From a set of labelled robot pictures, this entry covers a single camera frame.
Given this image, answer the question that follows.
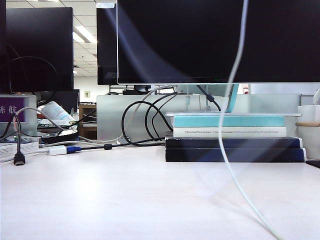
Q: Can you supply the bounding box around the wooden desk shelf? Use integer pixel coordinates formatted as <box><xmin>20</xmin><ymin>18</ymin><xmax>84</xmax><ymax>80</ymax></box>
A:
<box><xmin>78</xmin><ymin>104</ymin><xmax>98</xmax><ymax>140</ymax></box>

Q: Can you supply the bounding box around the white charging cable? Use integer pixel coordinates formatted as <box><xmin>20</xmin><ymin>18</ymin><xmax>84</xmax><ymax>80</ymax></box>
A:
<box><xmin>217</xmin><ymin>0</ymin><xmax>286</xmax><ymax>240</ymax></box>

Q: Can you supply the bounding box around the white cylindrical container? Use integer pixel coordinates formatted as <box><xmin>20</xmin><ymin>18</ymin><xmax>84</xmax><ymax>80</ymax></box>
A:
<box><xmin>296</xmin><ymin>104</ymin><xmax>320</xmax><ymax>161</ymax></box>

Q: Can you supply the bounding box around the thin black cable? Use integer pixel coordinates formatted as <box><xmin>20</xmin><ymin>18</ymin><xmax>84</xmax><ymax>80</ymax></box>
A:
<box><xmin>144</xmin><ymin>93</ymin><xmax>176</xmax><ymax>140</ymax></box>

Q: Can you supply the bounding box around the white VGA adapter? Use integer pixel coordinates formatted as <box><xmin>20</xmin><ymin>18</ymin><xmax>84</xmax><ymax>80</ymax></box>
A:
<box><xmin>23</xmin><ymin>145</ymin><xmax>68</xmax><ymax>157</ymax></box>

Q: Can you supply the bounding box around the white book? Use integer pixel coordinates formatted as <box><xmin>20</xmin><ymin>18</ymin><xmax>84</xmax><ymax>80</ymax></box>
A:
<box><xmin>172</xmin><ymin>126</ymin><xmax>287</xmax><ymax>139</ymax></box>

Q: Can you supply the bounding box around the purple acrylic nameplate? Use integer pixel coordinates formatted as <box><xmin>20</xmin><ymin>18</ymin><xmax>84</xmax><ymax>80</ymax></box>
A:
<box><xmin>0</xmin><ymin>94</ymin><xmax>38</xmax><ymax>138</ymax></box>

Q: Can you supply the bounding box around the light grey cable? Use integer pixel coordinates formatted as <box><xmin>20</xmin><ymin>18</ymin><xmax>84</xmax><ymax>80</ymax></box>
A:
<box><xmin>14</xmin><ymin>84</ymin><xmax>176</xmax><ymax>146</ymax></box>

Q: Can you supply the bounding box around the white tube blue print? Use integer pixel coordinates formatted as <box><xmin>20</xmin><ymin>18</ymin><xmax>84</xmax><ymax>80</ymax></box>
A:
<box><xmin>40</xmin><ymin>101</ymin><xmax>76</xmax><ymax>123</ymax></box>

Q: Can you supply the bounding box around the light wooden stick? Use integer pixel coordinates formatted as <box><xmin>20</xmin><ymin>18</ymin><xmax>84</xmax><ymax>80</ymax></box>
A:
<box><xmin>294</xmin><ymin>121</ymin><xmax>320</xmax><ymax>127</ymax></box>

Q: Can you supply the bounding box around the teal book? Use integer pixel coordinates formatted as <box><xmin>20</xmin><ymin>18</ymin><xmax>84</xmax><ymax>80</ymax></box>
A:
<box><xmin>173</xmin><ymin>116</ymin><xmax>285</xmax><ymax>128</ymax></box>

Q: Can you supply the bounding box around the white blue medicine box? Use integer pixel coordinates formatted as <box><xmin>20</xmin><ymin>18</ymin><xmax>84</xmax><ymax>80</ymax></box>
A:
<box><xmin>0</xmin><ymin>140</ymin><xmax>40</xmax><ymax>162</ymax></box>

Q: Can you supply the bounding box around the ceiling light panel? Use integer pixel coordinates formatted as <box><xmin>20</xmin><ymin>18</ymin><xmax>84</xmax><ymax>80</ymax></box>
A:
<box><xmin>72</xmin><ymin>25</ymin><xmax>98</xmax><ymax>45</ymax></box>

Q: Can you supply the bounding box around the black monitor with cables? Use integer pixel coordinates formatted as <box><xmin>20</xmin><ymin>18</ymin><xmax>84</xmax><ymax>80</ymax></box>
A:
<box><xmin>0</xmin><ymin>6</ymin><xmax>75</xmax><ymax>93</ymax></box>

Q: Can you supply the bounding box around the thick black power cable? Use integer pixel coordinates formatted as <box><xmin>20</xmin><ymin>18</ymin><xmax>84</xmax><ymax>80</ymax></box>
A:
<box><xmin>195</xmin><ymin>84</ymin><xmax>222</xmax><ymax>113</ymax></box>

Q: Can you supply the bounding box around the teal silver monitor stand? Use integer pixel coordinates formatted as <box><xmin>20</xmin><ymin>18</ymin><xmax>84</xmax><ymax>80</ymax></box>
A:
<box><xmin>164</xmin><ymin>83</ymin><xmax>302</xmax><ymax>118</ymax></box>

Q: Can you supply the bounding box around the black slim monitor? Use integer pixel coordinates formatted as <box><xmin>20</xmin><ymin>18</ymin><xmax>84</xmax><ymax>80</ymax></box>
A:
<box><xmin>95</xmin><ymin>2</ymin><xmax>118</xmax><ymax>86</ymax></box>

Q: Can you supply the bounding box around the black cable blue VGA plug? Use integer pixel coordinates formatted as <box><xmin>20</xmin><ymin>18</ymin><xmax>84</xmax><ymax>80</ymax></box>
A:
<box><xmin>66</xmin><ymin>92</ymin><xmax>178</xmax><ymax>154</ymax></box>

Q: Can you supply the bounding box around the white hanging cable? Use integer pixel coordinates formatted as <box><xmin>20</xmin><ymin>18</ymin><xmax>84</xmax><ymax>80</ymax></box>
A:
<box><xmin>184</xmin><ymin>84</ymin><xmax>191</xmax><ymax>106</ymax></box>

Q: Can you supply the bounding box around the dark background monitor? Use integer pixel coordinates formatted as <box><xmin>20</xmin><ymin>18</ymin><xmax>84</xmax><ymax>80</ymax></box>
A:
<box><xmin>37</xmin><ymin>89</ymin><xmax>80</xmax><ymax>115</ymax></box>

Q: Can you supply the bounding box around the black HDMI cable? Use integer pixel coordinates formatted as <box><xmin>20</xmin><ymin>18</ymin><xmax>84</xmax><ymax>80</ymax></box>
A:
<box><xmin>0</xmin><ymin>113</ymin><xmax>26</xmax><ymax>168</ymax></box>

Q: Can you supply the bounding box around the black AOC monitor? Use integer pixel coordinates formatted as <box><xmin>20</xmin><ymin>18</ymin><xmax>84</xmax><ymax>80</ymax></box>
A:
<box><xmin>116</xmin><ymin>0</ymin><xmax>320</xmax><ymax>85</ymax></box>

